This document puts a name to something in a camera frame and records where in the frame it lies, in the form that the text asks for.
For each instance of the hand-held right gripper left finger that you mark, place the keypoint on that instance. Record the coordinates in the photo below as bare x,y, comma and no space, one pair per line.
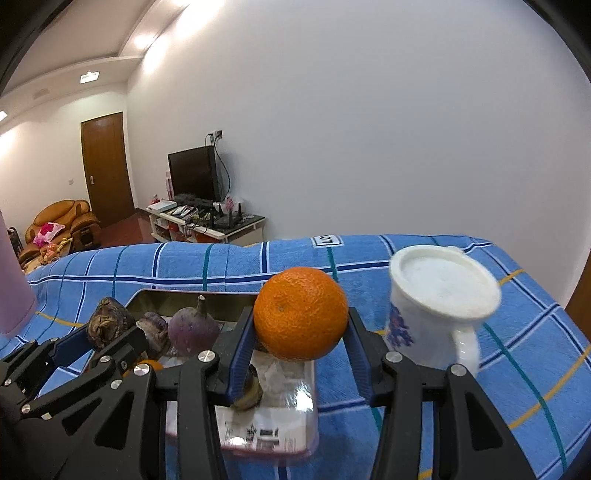
239,360

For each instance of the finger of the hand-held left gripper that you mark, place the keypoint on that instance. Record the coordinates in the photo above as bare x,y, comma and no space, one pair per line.
69,345
129,346

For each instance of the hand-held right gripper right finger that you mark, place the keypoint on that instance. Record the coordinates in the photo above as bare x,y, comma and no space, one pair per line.
360,360

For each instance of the grey purple wrinkled fruit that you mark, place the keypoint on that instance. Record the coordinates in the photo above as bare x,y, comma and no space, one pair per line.
154,330

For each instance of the orange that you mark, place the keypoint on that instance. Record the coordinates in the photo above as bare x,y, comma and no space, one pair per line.
154,364
300,314

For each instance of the dark brown wrinkled fruit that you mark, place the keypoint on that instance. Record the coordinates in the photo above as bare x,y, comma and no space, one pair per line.
104,323

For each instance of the dark mangosteen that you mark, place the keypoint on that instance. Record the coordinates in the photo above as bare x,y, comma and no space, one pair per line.
251,392

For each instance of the purple fig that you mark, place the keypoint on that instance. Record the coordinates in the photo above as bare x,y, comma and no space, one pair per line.
194,330

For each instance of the pink metal tin box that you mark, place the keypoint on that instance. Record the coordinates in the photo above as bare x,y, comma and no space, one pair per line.
277,445

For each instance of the white mug with purple print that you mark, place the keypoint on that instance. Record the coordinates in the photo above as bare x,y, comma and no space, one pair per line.
415,341

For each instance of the white instruction sheet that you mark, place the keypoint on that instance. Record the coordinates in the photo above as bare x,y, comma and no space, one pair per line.
281,415

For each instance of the lilac tall thermos jug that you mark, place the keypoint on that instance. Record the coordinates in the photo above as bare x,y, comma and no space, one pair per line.
14,286

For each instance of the blue checked blanket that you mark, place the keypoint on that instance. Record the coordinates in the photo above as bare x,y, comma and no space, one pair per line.
184,267

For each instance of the pink floral cushion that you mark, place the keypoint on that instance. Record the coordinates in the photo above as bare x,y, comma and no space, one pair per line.
48,230

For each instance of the white mug lid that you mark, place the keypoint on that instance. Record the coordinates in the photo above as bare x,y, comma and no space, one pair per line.
448,281

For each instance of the white television stand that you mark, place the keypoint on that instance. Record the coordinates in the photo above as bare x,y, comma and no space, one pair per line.
240,235

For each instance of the tan leather sofa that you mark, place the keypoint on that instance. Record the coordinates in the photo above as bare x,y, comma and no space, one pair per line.
64,212

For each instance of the black router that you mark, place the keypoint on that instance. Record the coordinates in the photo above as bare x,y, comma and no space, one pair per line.
231,220

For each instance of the flat white box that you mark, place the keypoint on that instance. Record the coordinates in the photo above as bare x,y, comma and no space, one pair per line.
161,205

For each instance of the pink floral bag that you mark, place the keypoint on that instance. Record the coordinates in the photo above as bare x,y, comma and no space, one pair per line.
232,205

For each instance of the tall pink box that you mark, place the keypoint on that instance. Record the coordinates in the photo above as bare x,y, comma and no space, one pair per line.
169,183

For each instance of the brown wooden door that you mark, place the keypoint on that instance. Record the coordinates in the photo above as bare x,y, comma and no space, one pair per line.
106,170

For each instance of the black flat television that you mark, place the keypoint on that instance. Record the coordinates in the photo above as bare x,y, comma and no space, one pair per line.
194,173

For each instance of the brown wooden panel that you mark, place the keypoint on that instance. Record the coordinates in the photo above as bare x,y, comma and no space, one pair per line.
581,309

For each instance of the white wall socket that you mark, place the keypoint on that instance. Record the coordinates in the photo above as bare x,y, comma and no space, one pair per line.
215,135

